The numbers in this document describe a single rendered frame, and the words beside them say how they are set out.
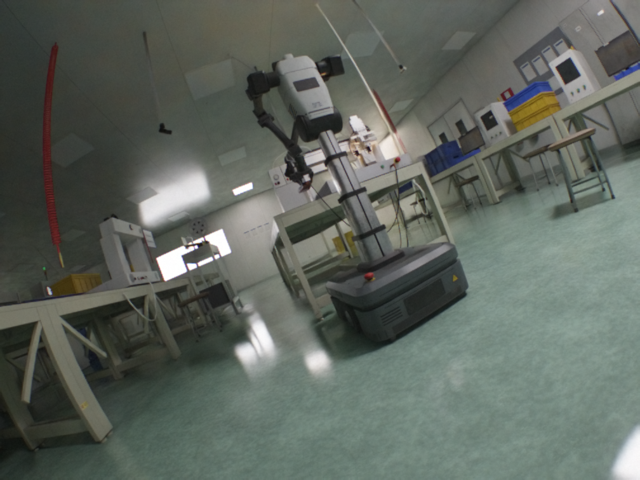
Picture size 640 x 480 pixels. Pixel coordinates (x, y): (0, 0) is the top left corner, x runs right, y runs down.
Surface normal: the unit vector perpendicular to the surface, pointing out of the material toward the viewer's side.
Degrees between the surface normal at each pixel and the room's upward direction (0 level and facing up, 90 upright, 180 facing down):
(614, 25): 90
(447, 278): 90
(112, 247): 90
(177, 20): 180
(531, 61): 90
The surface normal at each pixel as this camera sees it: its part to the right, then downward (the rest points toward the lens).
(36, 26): 0.39, 0.92
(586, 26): -0.90, 0.38
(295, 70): 0.19, -0.09
